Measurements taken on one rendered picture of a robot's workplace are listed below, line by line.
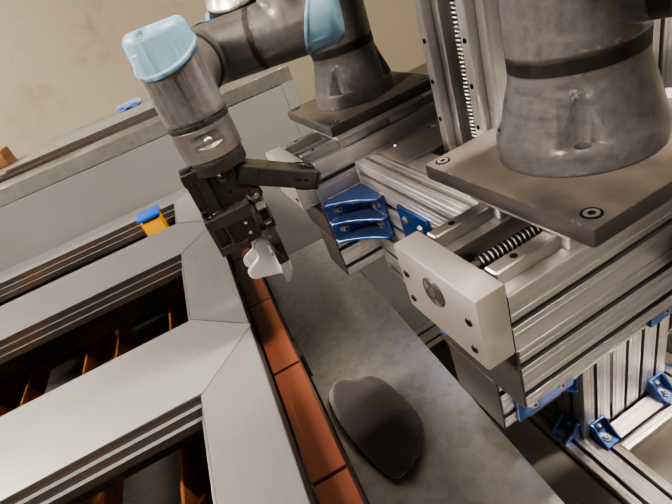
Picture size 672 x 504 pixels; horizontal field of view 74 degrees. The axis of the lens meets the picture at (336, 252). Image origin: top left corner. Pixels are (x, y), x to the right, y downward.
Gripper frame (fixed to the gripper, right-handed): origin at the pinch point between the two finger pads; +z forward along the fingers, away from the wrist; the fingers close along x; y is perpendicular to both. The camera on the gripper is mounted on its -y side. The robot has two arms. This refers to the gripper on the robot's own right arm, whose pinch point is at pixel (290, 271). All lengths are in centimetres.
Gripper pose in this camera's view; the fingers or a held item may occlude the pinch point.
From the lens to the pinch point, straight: 67.0
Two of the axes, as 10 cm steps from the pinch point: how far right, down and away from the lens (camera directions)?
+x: 3.5, 4.2, -8.4
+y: -8.8, 4.5, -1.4
